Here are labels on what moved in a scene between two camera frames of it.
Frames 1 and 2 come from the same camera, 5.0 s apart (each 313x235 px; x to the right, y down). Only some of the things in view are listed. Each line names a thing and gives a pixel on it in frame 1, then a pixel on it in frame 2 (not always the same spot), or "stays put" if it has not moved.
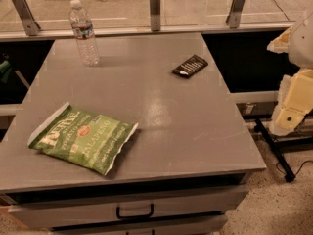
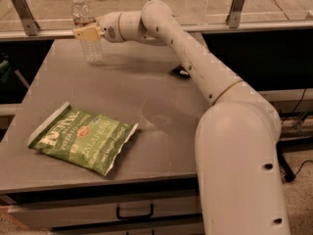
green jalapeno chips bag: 93,141 stays put
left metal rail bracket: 30,25 stays put
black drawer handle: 142,216 stays put
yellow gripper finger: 294,102 → 91,32
